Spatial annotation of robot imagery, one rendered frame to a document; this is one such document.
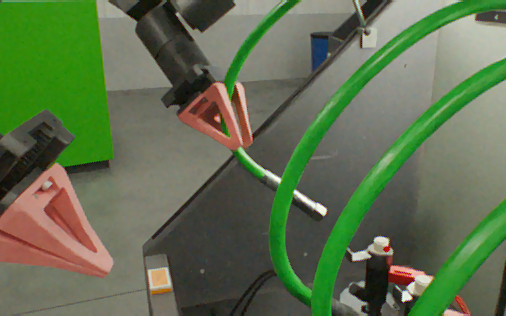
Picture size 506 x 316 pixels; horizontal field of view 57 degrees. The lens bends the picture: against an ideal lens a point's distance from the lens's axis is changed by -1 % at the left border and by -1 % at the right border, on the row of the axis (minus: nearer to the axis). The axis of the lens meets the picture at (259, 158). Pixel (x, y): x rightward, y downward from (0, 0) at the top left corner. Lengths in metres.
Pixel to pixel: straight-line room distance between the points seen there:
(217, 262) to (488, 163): 0.49
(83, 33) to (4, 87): 0.66
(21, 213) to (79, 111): 3.49
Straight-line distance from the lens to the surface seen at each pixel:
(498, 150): 0.80
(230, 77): 0.56
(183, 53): 0.59
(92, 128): 3.82
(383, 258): 0.55
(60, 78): 3.72
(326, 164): 0.85
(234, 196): 0.81
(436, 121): 0.31
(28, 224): 0.30
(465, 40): 0.85
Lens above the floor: 1.38
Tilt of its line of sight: 20 degrees down
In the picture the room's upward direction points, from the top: straight up
